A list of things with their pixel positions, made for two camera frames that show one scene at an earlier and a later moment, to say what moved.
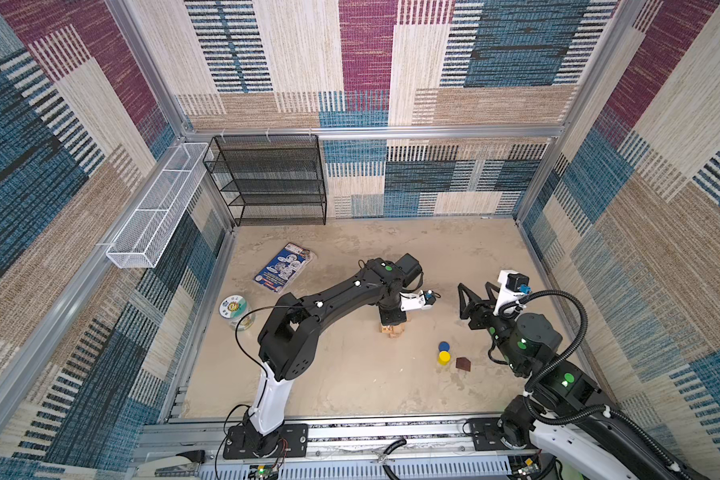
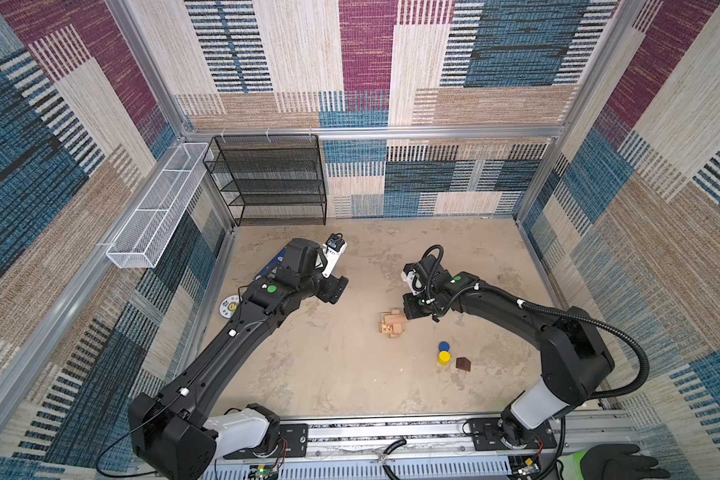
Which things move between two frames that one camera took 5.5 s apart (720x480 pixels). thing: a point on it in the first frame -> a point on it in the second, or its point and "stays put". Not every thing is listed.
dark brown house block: (463, 363) stays put
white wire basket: (144, 235) stays put
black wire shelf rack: (272, 179) stays put
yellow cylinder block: (444, 357) stays put
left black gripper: (398, 319) -> (333, 288)
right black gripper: (482, 309) -> (410, 309)
